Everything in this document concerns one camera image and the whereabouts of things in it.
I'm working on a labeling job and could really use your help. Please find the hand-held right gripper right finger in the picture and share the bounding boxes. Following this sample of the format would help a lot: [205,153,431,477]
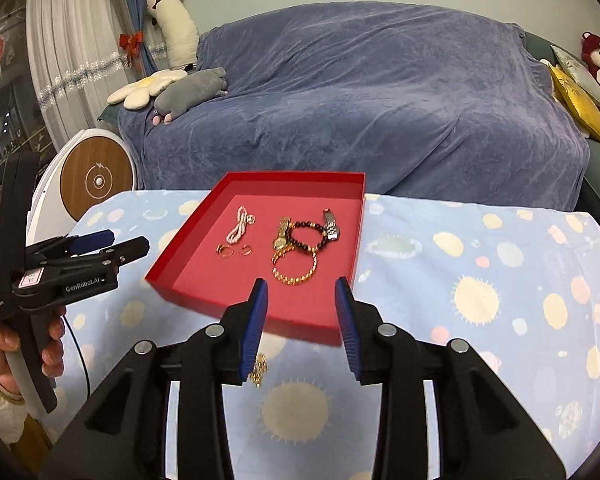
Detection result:
[334,276,566,480]

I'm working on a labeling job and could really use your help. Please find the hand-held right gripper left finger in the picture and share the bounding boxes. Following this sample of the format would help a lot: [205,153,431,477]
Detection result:
[39,277,270,480]

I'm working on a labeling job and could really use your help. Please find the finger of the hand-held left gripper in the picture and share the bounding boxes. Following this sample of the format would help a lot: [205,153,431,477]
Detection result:
[32,235,150,277]
[27,229,116,261]

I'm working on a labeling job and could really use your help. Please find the thin gold chain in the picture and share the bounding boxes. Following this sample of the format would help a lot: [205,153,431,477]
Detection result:
[248,354,268,388]

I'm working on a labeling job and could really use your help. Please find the wide gold chain bracelet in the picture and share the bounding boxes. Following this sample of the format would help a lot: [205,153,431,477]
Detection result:
[271,247,318,286]

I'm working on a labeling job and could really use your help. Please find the red cardboard box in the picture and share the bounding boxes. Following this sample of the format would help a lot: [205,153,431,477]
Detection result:
[145,171,368,347]

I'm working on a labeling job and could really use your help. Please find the gold wristwatch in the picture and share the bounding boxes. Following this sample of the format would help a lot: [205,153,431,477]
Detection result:
[272,216,293,252]

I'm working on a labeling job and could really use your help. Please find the black bead bracelet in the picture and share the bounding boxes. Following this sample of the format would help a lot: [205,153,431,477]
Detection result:
[285,219,329,253]

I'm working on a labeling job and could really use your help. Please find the silver wristwatch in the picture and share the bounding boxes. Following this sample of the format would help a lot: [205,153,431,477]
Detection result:
[322,208,341,242]

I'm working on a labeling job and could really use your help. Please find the white pearl bracelet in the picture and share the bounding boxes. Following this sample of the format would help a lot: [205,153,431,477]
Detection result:
[226,206,251,243]

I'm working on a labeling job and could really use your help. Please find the white device with wooden disc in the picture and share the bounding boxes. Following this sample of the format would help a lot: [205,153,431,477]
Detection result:
[25,128,138,251]

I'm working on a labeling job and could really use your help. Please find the light blue patterned tablecloth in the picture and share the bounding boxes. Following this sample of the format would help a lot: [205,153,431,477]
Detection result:
[45,190,600,480]

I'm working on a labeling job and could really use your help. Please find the flower shaped cushion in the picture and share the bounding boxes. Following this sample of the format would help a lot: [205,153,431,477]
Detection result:
[106,69,188,110]

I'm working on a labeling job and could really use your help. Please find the grey plush toy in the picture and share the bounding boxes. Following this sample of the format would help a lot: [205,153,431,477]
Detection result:
[151,67,229,127]

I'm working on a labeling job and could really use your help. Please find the red curtain bow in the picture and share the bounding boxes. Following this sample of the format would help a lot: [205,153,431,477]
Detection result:
[119,31,145,54]

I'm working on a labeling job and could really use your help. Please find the white sheer curtain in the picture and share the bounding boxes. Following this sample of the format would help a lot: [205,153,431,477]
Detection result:
[26,0,146,146]

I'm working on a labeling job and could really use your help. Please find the blue sofa blanket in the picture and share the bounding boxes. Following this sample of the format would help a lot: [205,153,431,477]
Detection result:
[117,4,591,211]

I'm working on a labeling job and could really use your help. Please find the long white plush toy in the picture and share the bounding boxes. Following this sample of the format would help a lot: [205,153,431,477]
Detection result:
[147,0,201,72]

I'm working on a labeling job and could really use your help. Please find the blue curtain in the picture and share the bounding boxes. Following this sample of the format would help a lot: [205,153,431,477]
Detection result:
[117,0,158,73]

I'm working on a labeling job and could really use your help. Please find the gold cushion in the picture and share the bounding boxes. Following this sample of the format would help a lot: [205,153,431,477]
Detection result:
[550,65,600,153]

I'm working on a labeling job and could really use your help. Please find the silver grey cushion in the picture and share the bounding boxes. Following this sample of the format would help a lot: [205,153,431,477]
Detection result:
[550,44,600,113]

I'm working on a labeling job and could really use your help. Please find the black cable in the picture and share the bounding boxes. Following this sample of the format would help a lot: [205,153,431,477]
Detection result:
[64,309,90,403]

